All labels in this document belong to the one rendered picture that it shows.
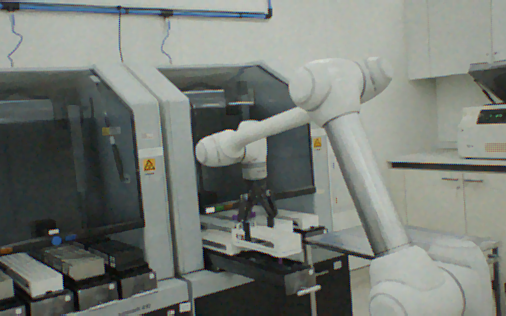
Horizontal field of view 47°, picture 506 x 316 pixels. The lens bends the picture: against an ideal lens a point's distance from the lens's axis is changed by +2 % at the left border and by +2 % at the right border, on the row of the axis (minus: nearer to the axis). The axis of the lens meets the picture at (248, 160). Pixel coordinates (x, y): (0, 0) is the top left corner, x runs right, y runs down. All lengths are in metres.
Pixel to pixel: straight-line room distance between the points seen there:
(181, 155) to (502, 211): 2.52
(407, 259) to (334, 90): 0.46
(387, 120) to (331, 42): 0.82
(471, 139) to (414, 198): 0.67
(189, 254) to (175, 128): 0.51
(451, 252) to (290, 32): 2.74
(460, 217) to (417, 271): 2.94
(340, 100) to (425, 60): 3.31
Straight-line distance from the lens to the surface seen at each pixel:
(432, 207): 4.53
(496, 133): 4.16
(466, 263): 1.62
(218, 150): 1.95
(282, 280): 2.00
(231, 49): 3.80
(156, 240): 2.28
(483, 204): 4.28
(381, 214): 1.50
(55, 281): 2.11
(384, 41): 4.76
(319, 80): 1.52
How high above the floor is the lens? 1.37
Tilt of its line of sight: 5 degrees down
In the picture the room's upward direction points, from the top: 5 degrees counter-clockwise
